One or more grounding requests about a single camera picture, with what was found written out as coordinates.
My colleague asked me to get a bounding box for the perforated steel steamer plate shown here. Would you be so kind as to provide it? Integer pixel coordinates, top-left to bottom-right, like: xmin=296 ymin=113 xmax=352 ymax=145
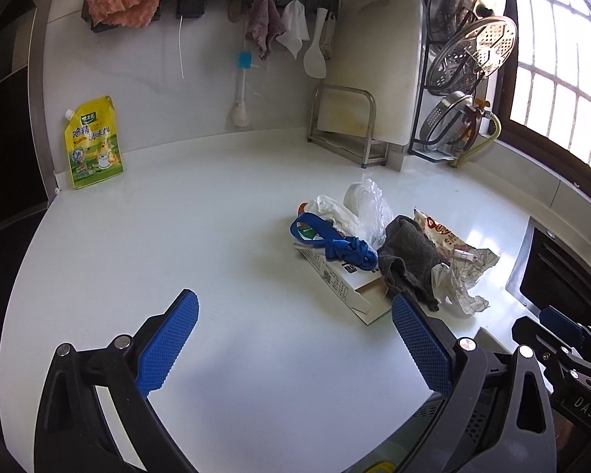
xmin=431 ymin=16 xmax=518 ymax=94

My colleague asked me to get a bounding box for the brown framed window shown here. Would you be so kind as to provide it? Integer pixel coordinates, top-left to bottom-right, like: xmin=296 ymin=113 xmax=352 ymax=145
xmin=421 ymin=0 xmax=591 ymax=188

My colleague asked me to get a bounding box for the black kitchen sink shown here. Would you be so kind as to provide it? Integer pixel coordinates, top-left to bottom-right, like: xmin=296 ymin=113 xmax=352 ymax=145
xmin=505 ymin=224 xmax=591 ymax=326

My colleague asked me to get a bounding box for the pink dish cloth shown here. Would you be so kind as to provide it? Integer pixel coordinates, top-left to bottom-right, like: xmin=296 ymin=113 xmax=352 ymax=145
xmin=85 ymin=0 xmax=180 ymax=29

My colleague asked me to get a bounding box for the white cutting board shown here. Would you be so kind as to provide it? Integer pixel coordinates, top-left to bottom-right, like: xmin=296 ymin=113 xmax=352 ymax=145
xmin=311 ymin=0 xmax=427 ymax=146

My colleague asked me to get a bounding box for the blue knotted strap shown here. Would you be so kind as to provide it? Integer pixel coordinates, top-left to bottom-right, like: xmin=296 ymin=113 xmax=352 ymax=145
xmin=290 ymin=212 xmax=379 ymax=273

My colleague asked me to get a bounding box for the yellow seasoning pouch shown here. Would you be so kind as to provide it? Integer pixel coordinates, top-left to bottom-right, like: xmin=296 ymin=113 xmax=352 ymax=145
xmin=63 ymin=96 xmax=125 ymax=190

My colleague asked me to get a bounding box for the crumpled white paper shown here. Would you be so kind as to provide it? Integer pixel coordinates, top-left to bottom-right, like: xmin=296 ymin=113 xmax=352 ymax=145
xmin=431 ymin=246 xmax=500 ymax=316

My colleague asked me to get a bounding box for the blue and white brush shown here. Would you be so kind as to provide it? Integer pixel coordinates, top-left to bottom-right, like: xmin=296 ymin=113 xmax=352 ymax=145
xmin=230 ymin=50 xmax=253 ymax=126

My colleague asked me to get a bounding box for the white hanging cloth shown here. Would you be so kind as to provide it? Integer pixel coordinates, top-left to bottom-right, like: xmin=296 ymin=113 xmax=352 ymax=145
xmin=275 ymin=1 xmax=310 ymax=60

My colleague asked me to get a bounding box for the steel cutting board stand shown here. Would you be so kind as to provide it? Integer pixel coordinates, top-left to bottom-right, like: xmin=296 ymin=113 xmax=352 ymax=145
xmin=307 ymin=85 xmax=390 ymax=168

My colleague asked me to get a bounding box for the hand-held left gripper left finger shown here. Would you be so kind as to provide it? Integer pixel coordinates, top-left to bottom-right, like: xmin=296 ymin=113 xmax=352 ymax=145
xmin=33 ymin=288 xmax=200 ymax=473

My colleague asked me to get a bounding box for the white rice paddle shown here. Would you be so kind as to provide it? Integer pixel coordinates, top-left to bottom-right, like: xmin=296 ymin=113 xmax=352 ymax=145
xmin=303 ymin=8 xmax=328 ymax=78

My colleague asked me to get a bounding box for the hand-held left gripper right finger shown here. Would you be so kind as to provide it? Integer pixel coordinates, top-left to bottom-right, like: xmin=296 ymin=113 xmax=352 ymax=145
xmin=390 ymin=293 xmax=557 ymax=473

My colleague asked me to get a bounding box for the dark grey cloth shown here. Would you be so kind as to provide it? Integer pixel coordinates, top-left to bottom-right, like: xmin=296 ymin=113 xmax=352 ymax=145
xmin=377 ymin=215 xmax=451 ymax=312

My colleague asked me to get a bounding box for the yellow gas hose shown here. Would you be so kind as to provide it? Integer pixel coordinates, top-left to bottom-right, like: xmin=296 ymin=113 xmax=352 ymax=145
xmin=450 ymin=113 xmax=503 ymax=168

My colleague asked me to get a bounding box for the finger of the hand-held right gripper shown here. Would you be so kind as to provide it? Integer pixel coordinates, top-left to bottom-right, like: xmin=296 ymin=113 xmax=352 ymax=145
xmin=511 ymin=316 xmax=572 ymax=370
xmin=539 ymin=305 xmax=591 ymax=353

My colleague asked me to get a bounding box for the clear plastic bag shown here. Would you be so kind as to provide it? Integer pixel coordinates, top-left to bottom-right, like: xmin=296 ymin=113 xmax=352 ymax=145
xmin=342 ymin=177 xmax=395 ymax=250

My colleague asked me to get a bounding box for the orange printed snack wrapper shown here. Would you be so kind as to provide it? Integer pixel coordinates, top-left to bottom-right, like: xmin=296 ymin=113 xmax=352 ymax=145
xmin=414 ymin=208 xmax=474 ymax=262

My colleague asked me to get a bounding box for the black wire lid rack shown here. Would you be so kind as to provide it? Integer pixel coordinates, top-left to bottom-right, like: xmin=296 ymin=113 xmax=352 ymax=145
xmin=408 ymin=10 xmax=478 ymax=163

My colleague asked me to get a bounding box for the mauve hanging cloth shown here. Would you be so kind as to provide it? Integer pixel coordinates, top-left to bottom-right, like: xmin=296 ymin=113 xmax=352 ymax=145
xmin=246 ymin=0 xmax=285 ymax=61

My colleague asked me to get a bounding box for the orange gas valve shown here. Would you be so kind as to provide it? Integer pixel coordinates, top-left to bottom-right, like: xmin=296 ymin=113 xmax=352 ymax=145
xmin=465 ymin=100 xmax=491 ymax=124

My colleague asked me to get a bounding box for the flattened white cardboard box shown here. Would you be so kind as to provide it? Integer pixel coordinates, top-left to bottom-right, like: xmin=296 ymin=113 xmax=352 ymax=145
xmin=295 ymin=236 xmax=395 ymax=327

